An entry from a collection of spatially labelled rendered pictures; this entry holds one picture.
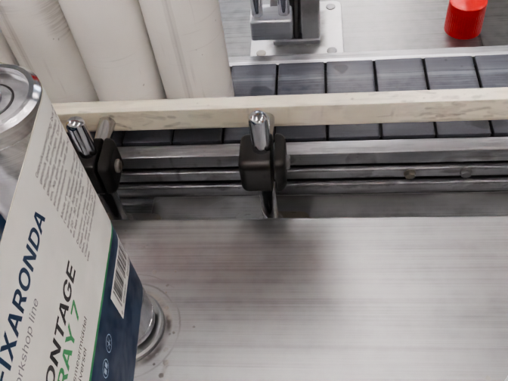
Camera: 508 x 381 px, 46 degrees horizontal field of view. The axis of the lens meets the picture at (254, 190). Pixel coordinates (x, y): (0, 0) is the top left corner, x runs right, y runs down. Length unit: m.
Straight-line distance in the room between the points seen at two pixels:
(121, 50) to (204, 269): 0.16
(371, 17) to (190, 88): 0.25
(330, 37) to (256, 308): 0.32
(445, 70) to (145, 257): 0.27
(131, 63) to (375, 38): 0.26
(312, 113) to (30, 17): 0.20
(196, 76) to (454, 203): 0.21
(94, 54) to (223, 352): 0.21
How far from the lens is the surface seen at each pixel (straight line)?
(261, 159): 0.38
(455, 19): 0.60
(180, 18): 0.40
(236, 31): 0.62
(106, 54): 0.42
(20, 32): 0.44
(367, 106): 0.42
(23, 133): 0.22
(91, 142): 0.40
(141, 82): 0.44
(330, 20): 0.62
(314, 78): 0.48
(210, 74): 0.43
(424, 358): 0.35
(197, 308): 0.37
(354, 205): 0.46
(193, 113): 0.42
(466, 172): 0.46
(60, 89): 0.47
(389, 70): 0.49
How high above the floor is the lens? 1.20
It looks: 52 degrees down
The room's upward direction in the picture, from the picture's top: 9 degrees counter-clockwise
